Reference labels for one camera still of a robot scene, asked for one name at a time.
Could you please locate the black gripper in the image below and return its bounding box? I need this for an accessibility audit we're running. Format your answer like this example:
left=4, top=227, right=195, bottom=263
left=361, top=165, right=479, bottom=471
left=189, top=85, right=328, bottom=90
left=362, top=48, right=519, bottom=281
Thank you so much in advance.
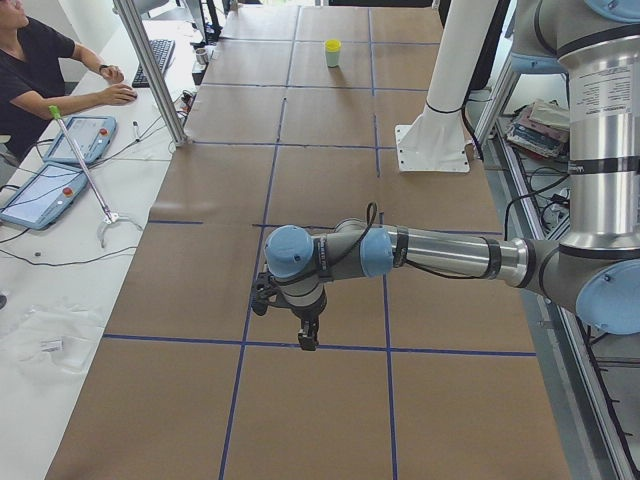
left=292, top=302, right=325, bottom=351

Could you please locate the green plastic cup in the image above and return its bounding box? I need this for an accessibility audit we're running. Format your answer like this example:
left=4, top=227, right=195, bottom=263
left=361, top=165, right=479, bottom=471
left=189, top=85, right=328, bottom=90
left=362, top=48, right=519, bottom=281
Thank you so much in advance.
left=325, top=50, right=340, bottom=68

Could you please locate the yellow plastic cup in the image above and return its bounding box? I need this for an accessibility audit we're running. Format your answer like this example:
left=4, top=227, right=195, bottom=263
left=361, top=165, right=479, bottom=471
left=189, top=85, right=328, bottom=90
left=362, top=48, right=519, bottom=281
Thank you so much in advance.
left=324, top=39, right=341, bottom=53

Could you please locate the silver metal cup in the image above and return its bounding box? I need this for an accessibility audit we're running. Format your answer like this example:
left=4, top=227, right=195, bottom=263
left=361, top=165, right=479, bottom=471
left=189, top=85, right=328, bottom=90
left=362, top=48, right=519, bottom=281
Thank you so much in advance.
left=194, top=47, right=209, bottom=66

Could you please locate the stack of magazines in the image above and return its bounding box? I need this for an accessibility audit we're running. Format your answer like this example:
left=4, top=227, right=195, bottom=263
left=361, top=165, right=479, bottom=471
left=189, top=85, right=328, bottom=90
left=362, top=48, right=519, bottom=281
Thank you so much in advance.
left=506, top=100, right=570, bottom=158

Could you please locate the person's hand on mouse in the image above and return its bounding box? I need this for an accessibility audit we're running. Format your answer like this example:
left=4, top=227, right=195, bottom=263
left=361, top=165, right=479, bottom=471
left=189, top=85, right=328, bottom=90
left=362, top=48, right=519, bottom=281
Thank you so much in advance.
left=98, top=83, right=138, bottom=106

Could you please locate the person's hand at desk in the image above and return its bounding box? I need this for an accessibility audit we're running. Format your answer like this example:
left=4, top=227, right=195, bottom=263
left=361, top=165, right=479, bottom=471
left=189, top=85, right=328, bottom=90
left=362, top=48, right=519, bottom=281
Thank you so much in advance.
left=99, top=65, right=124, bottom=84

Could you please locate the silver reacher grabber tool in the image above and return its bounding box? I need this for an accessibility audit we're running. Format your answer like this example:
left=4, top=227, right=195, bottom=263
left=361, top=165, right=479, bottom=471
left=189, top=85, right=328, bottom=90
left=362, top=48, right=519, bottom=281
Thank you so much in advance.
left=48, top=105, right=144, bottom=248

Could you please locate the clear plastic bag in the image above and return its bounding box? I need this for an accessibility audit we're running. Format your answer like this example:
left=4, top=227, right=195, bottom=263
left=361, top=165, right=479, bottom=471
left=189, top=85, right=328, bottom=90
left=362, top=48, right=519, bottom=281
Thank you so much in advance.
left=1, top=303, right=106, bottom=374

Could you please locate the black marker pen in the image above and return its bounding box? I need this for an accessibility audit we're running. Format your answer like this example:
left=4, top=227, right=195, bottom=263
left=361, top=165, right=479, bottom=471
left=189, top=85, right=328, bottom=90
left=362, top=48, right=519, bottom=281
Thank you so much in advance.
left=132, top=121, right=141, bottom=142

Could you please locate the upper blue teach pendant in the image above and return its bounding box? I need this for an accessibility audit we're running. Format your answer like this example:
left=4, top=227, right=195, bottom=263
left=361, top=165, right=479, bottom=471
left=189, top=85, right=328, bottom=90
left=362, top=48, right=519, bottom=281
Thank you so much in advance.
left=43, top=115, right=117, bottom=166

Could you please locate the blue teach pendant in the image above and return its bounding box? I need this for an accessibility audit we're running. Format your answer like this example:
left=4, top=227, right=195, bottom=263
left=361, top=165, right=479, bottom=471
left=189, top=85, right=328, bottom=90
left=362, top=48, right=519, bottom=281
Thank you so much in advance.
left=1, top=162, right=88, bottom=230
left=43, top=115, right=117, bottom=166

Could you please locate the lower blue teach pendant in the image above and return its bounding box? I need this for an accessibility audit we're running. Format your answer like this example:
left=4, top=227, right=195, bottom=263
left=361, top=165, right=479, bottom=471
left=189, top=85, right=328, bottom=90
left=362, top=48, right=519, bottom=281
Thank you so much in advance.
left=1, top=162, right=88, bottom=230

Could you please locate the black keyboard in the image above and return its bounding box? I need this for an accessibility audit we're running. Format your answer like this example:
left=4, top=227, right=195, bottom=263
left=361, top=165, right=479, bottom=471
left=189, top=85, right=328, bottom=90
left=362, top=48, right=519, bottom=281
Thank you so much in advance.
left=131, top=39, right=175, bottom=88

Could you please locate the seated person in black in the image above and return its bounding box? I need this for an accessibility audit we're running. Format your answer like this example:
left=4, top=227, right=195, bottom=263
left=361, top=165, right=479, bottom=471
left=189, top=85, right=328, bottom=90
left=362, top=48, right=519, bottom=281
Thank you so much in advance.
left=1, top=1, right=114, bottom=166

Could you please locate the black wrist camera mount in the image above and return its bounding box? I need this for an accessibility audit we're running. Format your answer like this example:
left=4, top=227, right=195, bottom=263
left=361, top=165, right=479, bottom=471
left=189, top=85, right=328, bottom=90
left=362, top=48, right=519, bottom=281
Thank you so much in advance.
left=250, top=272, right=280, bottom=316

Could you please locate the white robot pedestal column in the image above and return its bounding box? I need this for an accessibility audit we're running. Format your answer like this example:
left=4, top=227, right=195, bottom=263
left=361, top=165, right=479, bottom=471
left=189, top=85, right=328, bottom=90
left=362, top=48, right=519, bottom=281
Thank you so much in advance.
left=395, top=0, right=509, bottom=173

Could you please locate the aluminium side frame rack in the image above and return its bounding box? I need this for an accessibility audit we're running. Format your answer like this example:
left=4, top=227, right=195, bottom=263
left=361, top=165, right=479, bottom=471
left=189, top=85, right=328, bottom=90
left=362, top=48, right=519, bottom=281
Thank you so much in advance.
left=474, top=60, right=639, bottom=479

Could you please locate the aluminium frame post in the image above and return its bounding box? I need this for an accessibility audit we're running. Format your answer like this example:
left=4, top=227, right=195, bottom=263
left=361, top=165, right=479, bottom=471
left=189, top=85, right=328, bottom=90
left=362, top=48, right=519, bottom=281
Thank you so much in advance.
left=113, top=0, right=187, bottom=147

